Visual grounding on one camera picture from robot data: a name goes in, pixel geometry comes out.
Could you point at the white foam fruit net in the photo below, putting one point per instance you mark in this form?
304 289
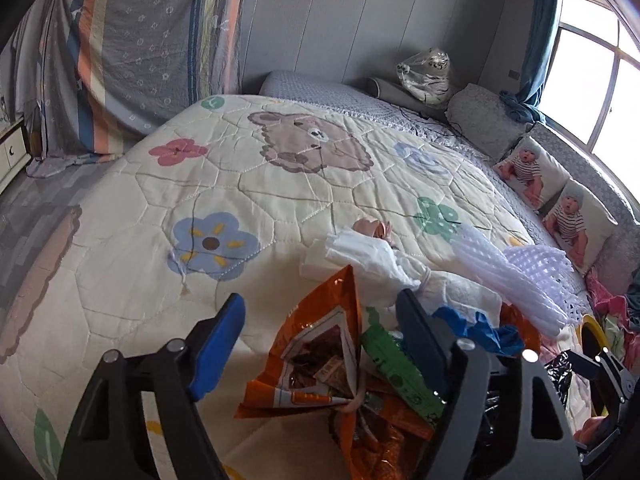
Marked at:
490 270
540 262

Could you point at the white tissue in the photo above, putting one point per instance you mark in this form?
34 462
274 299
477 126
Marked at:
360 260

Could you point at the pile of colourful clothes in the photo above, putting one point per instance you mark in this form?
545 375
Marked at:
617 310

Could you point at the blue plastic glove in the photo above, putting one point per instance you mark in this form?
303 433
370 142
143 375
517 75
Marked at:
475 327

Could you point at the blue curtain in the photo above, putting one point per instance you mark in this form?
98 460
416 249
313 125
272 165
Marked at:
540 35

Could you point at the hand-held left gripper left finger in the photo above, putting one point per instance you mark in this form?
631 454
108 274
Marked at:
220 345

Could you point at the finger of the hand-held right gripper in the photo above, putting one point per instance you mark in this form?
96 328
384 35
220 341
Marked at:
610 375

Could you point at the baby print pillow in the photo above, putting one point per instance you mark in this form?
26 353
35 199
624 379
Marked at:
575 225
530 170

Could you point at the green packet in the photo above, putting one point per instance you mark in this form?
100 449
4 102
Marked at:
400 375

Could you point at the window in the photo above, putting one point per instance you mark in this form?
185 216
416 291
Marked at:
600 90

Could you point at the cream bear and flower quilt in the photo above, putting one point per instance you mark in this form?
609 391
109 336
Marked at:
125 260

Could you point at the plush tiger in plastic bag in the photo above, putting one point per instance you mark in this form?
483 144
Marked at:
427 75

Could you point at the pink crumpled wrapper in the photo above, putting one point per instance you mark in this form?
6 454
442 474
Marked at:
372 230

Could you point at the white drawer cabinet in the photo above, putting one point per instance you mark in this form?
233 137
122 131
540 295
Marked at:
11 150

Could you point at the black plastic bag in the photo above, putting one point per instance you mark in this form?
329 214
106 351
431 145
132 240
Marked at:
560 380

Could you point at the striped hanging sheet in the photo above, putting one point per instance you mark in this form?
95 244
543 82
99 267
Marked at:
140 50

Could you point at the grey pillow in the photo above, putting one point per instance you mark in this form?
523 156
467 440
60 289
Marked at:
487 117

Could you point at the crumpled orange wrapper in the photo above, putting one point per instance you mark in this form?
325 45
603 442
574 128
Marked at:
385 450

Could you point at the dark grey bolster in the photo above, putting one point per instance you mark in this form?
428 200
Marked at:
390 91

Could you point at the orange snack bag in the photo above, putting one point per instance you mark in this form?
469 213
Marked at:
345 305

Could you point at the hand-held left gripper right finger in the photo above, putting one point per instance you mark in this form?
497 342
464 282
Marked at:
425 345

